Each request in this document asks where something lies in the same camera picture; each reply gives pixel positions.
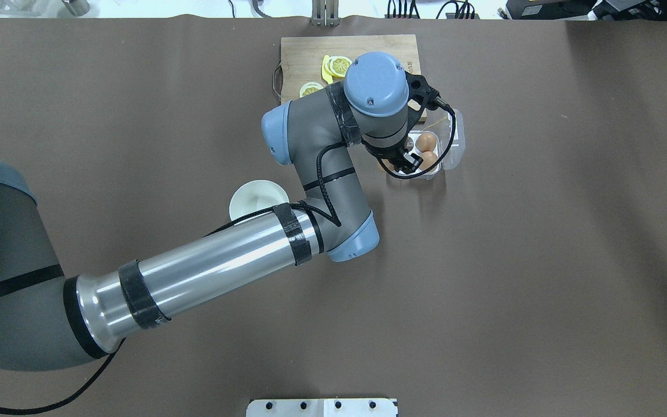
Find brown egg in box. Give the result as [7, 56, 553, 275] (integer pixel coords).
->
[415, 131, 438, 153]
[419, 151, 439, 172]

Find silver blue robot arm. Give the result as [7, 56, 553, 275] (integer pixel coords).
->
[0, 51, 434, 371]

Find brown egg from bowl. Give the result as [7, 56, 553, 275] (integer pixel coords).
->
[382, 159, 396, 172]

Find aluminium frame post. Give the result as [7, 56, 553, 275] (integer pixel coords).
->
[310, 0, 340, 27]

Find wooden cutting board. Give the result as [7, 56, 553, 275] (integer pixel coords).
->
[273, 34, 423, 104]

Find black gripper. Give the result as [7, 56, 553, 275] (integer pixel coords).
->
[362, 134, 423, 174]

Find white bowl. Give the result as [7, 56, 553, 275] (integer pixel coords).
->
[229, 180, 289, 221]

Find small metal cylinder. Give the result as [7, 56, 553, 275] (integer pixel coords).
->
[61, 0, 91, 17]

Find white metal base plate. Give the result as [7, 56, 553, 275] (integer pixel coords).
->
[245, 397, 400, 416]

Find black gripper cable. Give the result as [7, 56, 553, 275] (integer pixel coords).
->
[0, 98, 457, 415]

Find black power strip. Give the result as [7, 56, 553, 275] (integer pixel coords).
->
[384, 1, 479, 20]

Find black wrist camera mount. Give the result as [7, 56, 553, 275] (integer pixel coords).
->
[406, 72, 448, 111]

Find clear plastic egg box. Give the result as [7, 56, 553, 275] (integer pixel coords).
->
[378, 109, 466, 180]

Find lemon slice lower back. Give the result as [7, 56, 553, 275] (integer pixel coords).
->
[299, 82, 325, 98]

